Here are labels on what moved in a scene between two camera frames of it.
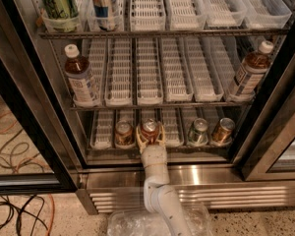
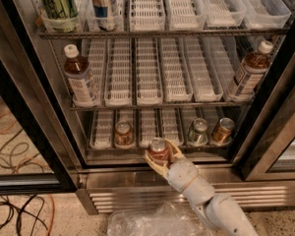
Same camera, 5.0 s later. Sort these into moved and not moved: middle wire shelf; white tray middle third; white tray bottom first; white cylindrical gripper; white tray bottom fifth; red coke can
Moved: white cylindrical gripper; red coke can
Not moved: white tray middle third; white tray bottom first; white tray bottom fifth; middle wire shelf
